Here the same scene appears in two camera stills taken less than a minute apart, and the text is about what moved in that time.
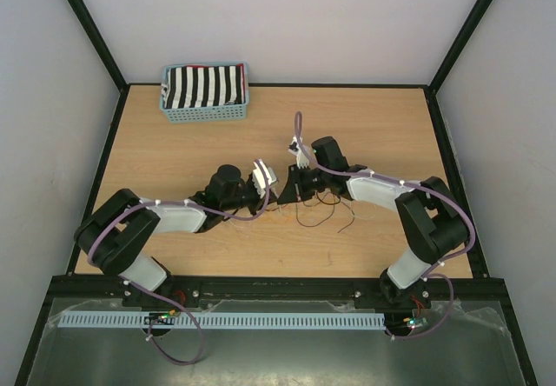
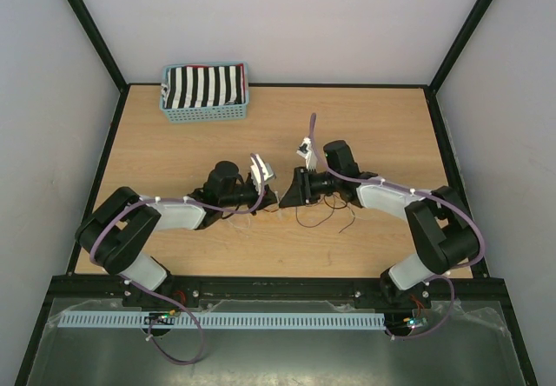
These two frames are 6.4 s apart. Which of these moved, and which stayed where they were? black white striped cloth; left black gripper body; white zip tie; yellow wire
Moved: yellow wire
Stayed: white zip tie; left black gripper body; black white striped cloth
